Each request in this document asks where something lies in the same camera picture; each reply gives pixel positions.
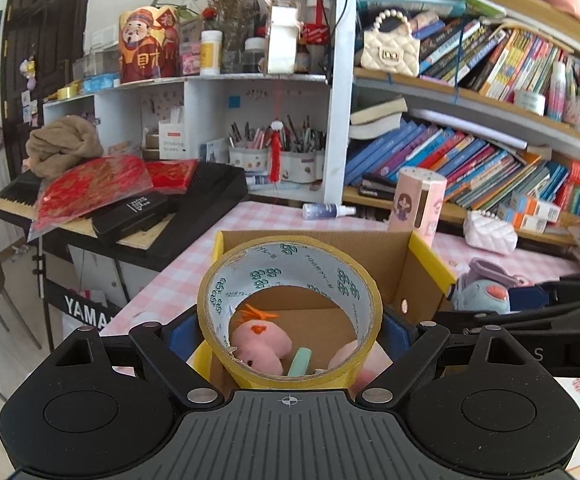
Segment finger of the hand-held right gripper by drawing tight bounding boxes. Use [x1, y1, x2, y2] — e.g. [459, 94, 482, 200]
[510, 270, 580, 311]
[435, 300, 580, 333]

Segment row of shelf books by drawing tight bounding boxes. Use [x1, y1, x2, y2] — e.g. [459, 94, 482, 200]
[417, 10, 570, 106]

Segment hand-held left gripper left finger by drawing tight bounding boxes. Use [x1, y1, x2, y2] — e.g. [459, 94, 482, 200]
[50, 307, 223, 408]

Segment white round jar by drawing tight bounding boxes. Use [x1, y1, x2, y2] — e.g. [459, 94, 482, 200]
[514, 89, 546, 117]

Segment white pen cup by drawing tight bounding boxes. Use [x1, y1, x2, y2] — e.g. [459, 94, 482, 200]
[227, 120, 271, 172]
[281, 117, 325, 185]

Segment red figure paper lantern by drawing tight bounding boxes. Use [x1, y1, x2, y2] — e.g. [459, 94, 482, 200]
[117, 4, 181, 85]

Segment white paper lantern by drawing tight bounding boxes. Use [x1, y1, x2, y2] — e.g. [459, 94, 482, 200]
[266, 2, 301, 76]

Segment black keyboard stand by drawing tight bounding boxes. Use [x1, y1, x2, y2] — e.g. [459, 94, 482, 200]
[32, 240, 136, 356]

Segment dark wooden door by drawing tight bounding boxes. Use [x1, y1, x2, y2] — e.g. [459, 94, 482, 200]
[0, 0, 95, 171]

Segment white spray bottle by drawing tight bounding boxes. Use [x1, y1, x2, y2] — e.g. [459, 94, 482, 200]
[302, 202, 357, 221]

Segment white box red label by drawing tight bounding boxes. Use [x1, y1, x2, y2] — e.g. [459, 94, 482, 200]
[158, 121, 187, 163]

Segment white quilted pouch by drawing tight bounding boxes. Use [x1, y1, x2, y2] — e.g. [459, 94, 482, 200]
[464, 210, 518, 253]

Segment beige cloth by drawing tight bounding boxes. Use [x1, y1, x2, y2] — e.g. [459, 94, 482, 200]
[25, 116, 105, 180]

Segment black flat box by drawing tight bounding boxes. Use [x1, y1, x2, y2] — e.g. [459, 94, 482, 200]
[91, 192, 171, 241]

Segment row of stationery bottles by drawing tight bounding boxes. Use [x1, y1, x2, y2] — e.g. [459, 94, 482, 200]
[547, 57, 580, 141]

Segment white rolled paper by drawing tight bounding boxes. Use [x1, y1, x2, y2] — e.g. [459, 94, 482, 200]
[410, 107, 528, 151]

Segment two stacked lying books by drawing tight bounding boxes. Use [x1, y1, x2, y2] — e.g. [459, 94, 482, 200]
[350, 97, 409, 141]

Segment yellow cardboard box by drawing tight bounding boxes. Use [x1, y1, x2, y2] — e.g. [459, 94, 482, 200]
[185, 230, 458, 391]

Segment light blue flat box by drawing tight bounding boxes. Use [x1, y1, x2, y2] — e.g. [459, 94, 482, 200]
[82, 74, 121, 93]

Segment orange and white box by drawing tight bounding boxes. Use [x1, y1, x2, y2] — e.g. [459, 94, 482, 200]
[497, 205, 538, 231]
[507, 192, 563, 223]

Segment pink checkered tablecloth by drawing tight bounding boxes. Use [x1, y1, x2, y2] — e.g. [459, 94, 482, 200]
[101, 201, 580, 341]

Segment pink plush toy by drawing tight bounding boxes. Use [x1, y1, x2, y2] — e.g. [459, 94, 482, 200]
[228, 305, 393, 391]

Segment red tassel ornament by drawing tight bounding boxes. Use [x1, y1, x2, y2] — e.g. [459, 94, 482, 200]
[268, 120, 285, 183]

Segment cream quilted handbag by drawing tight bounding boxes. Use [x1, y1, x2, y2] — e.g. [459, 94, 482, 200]
[361, 10, 419, 78]

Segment white bookshelf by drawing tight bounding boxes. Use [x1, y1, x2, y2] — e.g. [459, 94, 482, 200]
[42, 0, 580, 241]

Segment black electronic keyboard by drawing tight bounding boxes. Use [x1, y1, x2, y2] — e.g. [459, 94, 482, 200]
[0, 160, 249, 273]

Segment row of leaning books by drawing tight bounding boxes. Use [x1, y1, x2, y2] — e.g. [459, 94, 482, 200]
[345, 120, 570, 211]

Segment blue and purple plush toy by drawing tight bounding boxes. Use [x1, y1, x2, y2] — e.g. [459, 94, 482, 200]
[450, 258, 525, 313]

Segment red paper packet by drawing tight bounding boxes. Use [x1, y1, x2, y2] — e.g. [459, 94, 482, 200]
[145, 159, 199, 195]

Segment yellow tape roll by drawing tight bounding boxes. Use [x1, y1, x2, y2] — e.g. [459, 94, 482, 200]
[197, 237, 385, 391]

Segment white bottle yellow label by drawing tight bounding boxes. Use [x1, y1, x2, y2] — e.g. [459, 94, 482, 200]
[199, 30, 223, 77]

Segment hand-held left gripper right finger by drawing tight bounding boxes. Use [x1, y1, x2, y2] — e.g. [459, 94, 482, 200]
[356, 309, 530, 407]

